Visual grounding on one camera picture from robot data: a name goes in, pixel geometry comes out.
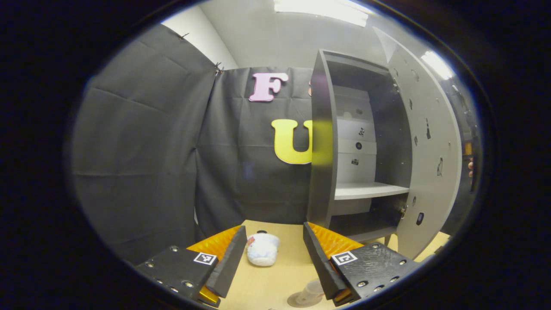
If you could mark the grey cabinet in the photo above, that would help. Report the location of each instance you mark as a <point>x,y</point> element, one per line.
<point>320,172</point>

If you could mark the black backdrop cloth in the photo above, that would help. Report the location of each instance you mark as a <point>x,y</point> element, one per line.
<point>137,150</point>

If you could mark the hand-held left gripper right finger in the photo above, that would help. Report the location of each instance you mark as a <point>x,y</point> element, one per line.
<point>320,262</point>

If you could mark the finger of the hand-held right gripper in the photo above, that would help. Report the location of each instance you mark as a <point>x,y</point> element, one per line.
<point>468,149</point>

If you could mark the long ceiling light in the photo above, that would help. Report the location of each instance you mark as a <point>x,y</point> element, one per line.
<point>437,64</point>
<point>323,10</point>

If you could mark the round brown coaster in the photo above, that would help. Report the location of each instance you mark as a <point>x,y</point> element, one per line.
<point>295,300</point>

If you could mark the grey cabinet shelf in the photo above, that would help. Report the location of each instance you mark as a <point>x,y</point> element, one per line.
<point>366,190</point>

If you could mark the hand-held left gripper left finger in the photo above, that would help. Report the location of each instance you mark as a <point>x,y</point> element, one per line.
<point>230,262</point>

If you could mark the light grey cabinet door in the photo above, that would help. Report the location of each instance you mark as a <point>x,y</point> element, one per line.
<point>430,206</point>

